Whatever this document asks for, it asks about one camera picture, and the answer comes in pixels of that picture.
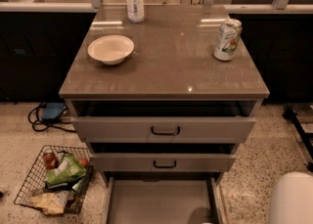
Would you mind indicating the green chip bag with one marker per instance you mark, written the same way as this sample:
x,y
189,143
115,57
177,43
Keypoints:
x,y
69,170

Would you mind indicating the black wire basket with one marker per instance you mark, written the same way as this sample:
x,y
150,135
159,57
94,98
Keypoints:
x,y
34,183

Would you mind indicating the grey middle drawer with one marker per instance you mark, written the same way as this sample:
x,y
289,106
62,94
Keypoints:
x,y
126,157

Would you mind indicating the red apple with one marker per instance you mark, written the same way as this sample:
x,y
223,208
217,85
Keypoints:
x,y
84,162

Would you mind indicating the yellow snack bag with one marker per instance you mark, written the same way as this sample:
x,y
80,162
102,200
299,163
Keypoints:
x,y
51,203

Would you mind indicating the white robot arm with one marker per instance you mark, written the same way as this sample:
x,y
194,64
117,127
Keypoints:
x,y
292,200

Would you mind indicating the black metal stand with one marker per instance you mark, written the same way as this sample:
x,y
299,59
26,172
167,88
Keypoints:
x,y
301,116

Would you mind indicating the grey drawer cabinet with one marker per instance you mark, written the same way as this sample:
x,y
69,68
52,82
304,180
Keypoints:
x,y
172,60

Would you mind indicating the white green soda can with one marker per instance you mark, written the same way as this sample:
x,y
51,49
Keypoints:
x,y
227,41

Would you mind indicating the grey top drawer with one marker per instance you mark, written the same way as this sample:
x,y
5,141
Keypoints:
x,y
216,122

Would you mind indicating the grey bottom drawer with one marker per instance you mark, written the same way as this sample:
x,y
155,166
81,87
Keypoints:
x,y
162,202

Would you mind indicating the blue power box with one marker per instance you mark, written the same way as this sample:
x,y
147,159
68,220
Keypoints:
x,y
53,111

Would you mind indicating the grey drawer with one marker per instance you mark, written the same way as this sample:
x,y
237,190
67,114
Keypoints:
x,y
126,157
162,202
216,122

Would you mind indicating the white ceramic bowl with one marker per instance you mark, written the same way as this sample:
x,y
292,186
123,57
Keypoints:
x,y
110,49

